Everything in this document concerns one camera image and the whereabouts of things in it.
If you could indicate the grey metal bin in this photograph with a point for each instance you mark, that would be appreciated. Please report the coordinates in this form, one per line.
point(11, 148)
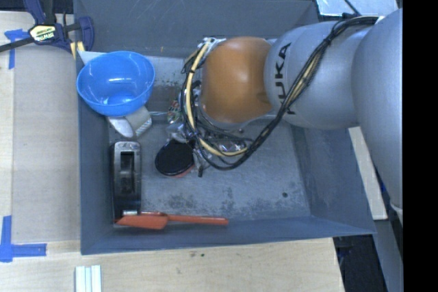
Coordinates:
point(246, 188)

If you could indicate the black round disc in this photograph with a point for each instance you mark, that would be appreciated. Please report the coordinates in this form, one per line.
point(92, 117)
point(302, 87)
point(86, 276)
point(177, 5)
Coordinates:
point(174, 158)

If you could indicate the clear printed plastic packet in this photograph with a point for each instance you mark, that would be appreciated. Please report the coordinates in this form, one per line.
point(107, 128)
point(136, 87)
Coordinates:
point(174, 112)

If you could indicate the black tape dispenser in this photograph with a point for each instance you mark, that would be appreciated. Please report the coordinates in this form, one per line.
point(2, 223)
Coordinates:
point(126, 178)

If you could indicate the orange plastic scoop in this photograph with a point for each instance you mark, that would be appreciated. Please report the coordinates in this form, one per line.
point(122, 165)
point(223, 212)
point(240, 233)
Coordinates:
point(143, 221)

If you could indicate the blue plastic bowl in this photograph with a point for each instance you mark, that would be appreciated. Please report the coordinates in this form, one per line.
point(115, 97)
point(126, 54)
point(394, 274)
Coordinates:
point(114, 82)

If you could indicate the pale wood board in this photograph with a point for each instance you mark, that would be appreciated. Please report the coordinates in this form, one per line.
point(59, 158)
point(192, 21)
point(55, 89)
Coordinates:
point(44, 147)

